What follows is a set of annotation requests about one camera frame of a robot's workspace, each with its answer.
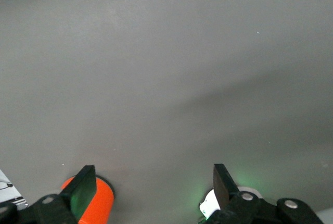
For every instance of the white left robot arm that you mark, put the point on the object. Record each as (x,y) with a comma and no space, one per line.
(209,203)

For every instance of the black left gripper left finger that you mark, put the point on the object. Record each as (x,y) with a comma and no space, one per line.
(52,208)

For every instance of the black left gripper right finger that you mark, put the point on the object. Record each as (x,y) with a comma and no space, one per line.
(244,208)

